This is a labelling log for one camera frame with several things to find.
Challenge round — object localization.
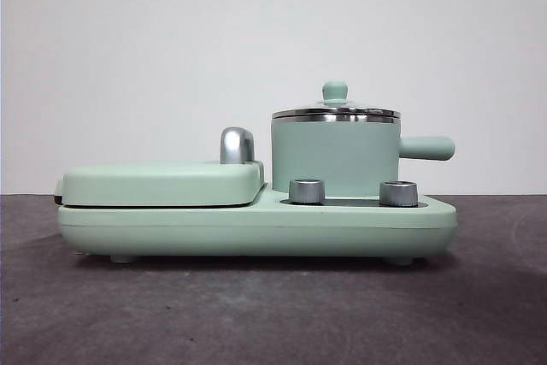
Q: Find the glass pot lid green knob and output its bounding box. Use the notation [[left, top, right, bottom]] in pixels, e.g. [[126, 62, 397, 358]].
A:
[[271, 79, 402, 120]]

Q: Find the silver control knob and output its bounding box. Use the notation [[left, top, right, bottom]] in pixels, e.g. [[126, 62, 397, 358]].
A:
[[289, 178, 326, 204], [379, 180, 419, 207]]

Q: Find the green breakfast machine base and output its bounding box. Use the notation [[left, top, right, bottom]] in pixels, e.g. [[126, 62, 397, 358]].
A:
[[57, 182, 458, 264]]

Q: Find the black control panel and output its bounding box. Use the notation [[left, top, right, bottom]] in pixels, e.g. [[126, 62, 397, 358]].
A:
[[278, 196, 433, 209]]

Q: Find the green hinged griddle cover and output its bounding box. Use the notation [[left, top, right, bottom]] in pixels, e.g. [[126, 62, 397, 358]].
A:
[[54, 158, 266, 208]]

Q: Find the silver griddle cover handle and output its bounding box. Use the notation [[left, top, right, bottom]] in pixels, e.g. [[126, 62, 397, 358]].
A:
[[219, 126, 257, 165]]

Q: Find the green pot with side handle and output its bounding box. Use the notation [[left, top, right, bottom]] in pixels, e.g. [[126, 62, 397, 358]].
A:
[[270, 114, 456, 198]]

